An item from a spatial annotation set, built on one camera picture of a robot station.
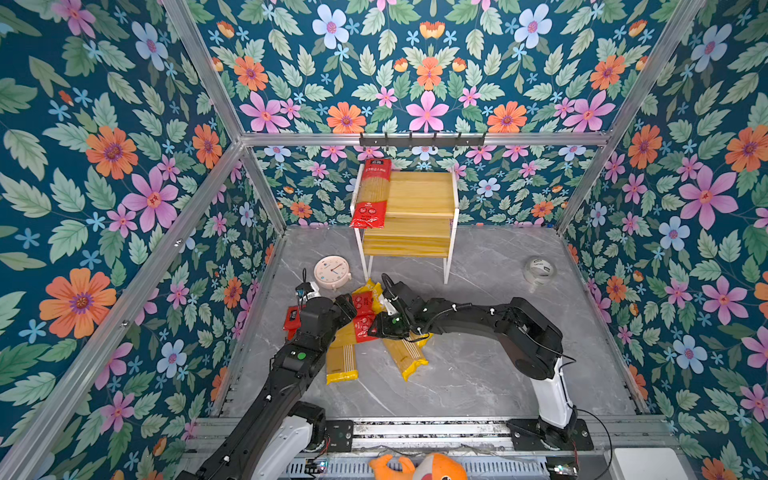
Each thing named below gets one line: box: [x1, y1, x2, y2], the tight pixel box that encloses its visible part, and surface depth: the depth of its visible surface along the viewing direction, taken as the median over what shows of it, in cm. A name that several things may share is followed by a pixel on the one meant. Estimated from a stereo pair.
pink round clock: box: [313, 255, 352, 291], surface depth 106 cm
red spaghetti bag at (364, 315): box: [352, 291, 379, 343], surface depth 90 cm
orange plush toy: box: [369, 453, 468, 480], surface depth 66 cm
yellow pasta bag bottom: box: [326, 320, 359, 385], surface depth 86 cm
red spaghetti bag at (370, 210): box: [350, 158, 392, 229], surface depth 81 cm
